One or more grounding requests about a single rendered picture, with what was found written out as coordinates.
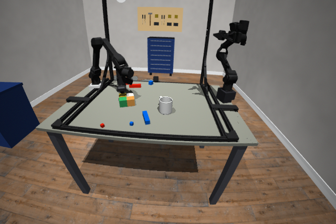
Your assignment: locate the blue flat bar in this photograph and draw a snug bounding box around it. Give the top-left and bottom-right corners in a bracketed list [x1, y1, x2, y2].
[142, 111, 150, 125]

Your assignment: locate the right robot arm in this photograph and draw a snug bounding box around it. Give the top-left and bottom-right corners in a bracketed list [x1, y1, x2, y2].
[89, 37, 134, 85]

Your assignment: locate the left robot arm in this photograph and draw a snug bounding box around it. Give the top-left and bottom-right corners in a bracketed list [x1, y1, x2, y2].
[216, 20, 249, 92]

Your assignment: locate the orange cube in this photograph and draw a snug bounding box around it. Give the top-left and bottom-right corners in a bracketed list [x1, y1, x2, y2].
[127, 96, 135, 106]

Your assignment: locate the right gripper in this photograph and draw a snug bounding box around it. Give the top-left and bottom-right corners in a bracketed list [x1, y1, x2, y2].
[117, 76, 127, 93]

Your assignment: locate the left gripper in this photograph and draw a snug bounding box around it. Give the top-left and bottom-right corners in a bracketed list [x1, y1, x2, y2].
[213, 30, 242, 44]

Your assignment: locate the green cube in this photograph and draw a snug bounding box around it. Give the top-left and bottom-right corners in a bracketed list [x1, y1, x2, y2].
[119, 97, 128, 107]

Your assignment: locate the grey mug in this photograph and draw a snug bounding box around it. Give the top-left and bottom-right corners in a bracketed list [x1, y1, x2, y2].
[159, 96, 173, 115]

